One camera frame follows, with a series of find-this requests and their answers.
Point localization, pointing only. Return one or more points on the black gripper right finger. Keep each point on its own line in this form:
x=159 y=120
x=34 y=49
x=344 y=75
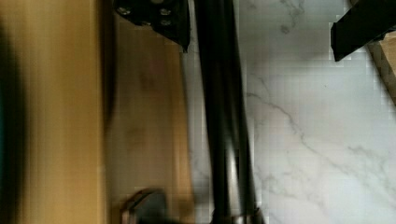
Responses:
x=365 y=22

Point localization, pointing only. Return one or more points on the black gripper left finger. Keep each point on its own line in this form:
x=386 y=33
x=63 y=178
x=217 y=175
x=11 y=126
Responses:
x=169 y=18

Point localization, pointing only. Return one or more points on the bamboo cutting board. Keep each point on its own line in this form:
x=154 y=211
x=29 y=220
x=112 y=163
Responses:
x=384 y=55

